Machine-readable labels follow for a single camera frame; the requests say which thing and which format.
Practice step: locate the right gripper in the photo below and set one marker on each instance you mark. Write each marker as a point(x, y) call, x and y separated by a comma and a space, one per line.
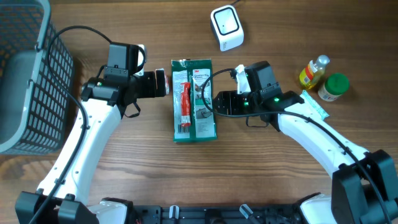
point(224, 96)

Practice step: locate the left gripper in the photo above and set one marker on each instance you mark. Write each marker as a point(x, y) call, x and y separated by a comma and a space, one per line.
point(159, 82)

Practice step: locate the red snack stick packet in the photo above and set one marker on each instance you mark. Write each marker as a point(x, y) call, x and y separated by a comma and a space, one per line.
point(185, 105)

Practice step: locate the green 3M gloves package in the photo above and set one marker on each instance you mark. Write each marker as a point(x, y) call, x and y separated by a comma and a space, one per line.
point(203, 125)

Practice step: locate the teal wet wipes pack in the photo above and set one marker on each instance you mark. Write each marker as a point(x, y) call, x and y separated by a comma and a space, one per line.
point(314, 106)

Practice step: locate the yellow liquid soap bottle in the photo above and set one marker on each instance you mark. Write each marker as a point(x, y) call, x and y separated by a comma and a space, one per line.
point(313, 72)

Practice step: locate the green round can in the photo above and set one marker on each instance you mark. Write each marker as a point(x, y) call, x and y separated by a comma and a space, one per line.
point(334, 86)

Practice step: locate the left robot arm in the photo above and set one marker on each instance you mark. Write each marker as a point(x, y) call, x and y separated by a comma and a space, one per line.
point(62, 196)

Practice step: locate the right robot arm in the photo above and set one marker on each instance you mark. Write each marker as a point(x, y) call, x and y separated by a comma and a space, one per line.
point(364, 184)

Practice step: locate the white barcode scanner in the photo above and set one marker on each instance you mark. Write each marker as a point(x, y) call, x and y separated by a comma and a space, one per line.
point(227, 27)

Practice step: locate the grey plastic mesh basket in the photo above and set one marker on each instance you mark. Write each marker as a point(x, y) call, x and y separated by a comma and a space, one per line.
point(33, 107)

